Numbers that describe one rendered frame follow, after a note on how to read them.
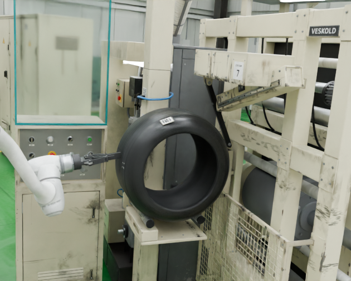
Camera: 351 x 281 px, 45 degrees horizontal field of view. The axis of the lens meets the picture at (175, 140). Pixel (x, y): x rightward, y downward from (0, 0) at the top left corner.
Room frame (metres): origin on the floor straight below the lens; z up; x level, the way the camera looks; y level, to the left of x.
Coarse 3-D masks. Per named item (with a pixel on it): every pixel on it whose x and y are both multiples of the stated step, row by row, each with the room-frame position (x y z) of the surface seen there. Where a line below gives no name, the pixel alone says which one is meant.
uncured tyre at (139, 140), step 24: (144, 120) 2.10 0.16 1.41; (192, 120) 2.06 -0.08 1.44; (120, 144) 2.12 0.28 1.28; (144, 144) 1.97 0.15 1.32; (216, 144) 2.09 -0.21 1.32; (120, 168) 2.03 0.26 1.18; (216, 168) 2.28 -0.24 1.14; (144, 192) 1.96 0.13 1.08; (168, 192) 2.30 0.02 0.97; (192, 192) 2.32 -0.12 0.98; (216, 192) 2.10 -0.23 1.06; (168, 216) 2.01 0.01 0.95; (192, 216) 2.08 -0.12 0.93
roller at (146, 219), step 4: (132, 204) 2.27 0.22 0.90; (140, 212) 2.12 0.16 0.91; (140, 216) 2.10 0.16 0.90; (144, 216) 2.06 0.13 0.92; (148, 216) 2.05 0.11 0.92; (144, 220) 2.04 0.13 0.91; (148, 220) 2.01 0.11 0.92; (152, 220) 2.02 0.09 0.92; (148, 224) 2.01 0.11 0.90; (152, 224) 2.01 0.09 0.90
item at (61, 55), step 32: (32, 0) 2.50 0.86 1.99; (64, 0) 2.56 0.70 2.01; (96, 0) 2.63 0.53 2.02; (32, 32) 2.50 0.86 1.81; (64, 32) 2.56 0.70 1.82; (96, 32) 2.63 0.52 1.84; (32, 64) 2.50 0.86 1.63; (64, 64) 2.56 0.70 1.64; (96, 64) 2.63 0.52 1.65; (32, 96) 2.50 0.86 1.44; (64, 96) 2.56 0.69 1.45; (96, 96) 2.63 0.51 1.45
